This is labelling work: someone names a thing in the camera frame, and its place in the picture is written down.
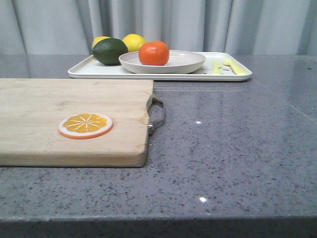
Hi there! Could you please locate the wooden cutting board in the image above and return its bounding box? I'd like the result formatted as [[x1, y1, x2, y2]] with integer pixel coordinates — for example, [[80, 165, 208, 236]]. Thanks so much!
[[0, 78, 154, 167]]

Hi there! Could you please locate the yellow plastic knife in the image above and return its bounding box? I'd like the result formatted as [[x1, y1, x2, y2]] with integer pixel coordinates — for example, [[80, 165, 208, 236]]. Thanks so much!
[[211, 60, 222, 75]]

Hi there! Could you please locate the cream round plate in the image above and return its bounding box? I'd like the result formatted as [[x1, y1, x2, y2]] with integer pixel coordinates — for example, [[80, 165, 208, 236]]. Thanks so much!
[[119, 50, 206, 74]]

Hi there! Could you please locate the metal cutting board handle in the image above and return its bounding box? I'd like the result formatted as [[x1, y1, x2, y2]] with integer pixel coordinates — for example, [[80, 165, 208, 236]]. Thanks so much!
[[147, 95, 166, 135]]

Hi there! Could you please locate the yellow lemon left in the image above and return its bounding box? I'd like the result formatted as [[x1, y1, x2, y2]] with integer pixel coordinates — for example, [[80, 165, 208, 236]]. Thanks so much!
[[92, 36, 110, 48]]

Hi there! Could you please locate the yellow lemon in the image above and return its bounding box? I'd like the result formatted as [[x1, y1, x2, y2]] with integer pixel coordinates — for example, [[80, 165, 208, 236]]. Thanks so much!
[[92, 36, 110, 48], [122, 34, 147, 52]]

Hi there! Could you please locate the white rectangular tray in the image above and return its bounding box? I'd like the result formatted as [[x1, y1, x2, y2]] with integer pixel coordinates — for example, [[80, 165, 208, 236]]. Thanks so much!
[[68, 52, 252, 81]]

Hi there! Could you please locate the orange slice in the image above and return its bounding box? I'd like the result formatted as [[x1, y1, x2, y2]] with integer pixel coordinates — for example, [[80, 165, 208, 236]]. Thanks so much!
[[57, 113, 114, 139]]

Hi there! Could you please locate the yellow plastic fork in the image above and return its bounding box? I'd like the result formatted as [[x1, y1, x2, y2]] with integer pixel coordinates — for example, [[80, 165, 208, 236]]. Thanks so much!
[[223, 58, 248, 75]]

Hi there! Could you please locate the grey curtain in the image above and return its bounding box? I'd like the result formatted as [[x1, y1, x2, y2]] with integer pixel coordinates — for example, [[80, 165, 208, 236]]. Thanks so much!
[[0, 0, 317, 55]]

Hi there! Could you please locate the yellow lemon right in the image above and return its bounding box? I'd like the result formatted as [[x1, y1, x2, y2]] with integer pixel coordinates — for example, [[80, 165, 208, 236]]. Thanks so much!
[[122, 34, 147, 52]]

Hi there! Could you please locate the green lime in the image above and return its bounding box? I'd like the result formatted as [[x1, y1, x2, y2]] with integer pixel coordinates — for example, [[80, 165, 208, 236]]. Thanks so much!
[[92, 38, 128, 65]]

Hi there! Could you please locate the orange tangerine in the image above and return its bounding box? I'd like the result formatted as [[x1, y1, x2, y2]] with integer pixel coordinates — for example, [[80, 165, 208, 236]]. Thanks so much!
[[138, 41, 169, 66]]

